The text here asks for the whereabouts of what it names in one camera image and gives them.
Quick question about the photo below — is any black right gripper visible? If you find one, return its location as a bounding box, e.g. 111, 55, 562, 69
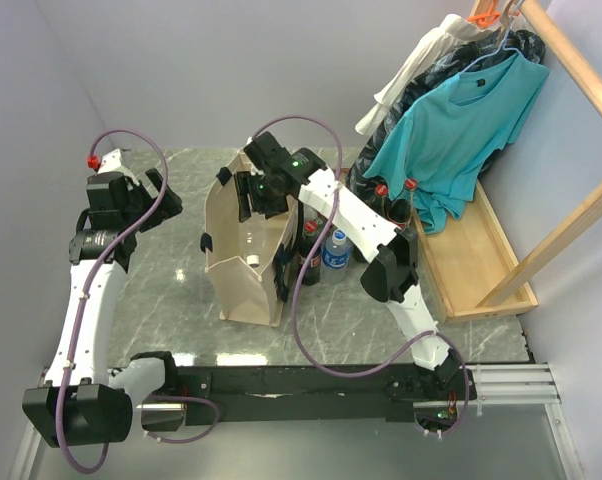
234, 168, 289, 222

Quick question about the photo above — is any Pocari bottle blue cap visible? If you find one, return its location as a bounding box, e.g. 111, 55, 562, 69
321, 229, 352, 285
241, 228, 265, 269

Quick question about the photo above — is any beige canvas tote bag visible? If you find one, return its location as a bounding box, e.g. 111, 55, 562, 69
200, 151, 298, 326

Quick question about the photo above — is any cola bottle red cap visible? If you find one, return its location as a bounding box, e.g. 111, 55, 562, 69
299, 220, 322, 286
386, 178, 418, 228
359, 181, 388, 218

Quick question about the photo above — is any cola bottle red cap front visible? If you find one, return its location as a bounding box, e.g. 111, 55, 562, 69
359, 181, 388, 218

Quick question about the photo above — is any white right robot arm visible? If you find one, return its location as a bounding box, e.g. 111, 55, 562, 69
235, 132, 460, 398

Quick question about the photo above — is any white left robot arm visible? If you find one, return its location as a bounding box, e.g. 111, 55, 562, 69
22, 169, 183, 448

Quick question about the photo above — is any turquoise t-shirt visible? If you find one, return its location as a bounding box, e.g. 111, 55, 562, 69
364, 53, 549, 234

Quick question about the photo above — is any wooden clothes rack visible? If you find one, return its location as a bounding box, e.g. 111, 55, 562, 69
422, 1, 602, 323

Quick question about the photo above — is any white garment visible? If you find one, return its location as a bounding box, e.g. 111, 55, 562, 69
355, 14, 497, 136

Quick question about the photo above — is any orange hanger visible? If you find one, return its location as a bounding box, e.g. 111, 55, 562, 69
467, 0, 501, 28

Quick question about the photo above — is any dark floral shirt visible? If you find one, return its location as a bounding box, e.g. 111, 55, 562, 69
346, 30, 546, 198

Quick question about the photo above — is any light blue hanger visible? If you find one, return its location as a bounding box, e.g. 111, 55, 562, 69
441, 1, 544, 78

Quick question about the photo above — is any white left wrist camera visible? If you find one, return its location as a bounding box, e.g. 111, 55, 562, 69
87, 148, 139, 184

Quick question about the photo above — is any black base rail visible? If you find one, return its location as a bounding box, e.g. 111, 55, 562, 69
140, 364, 477, 432

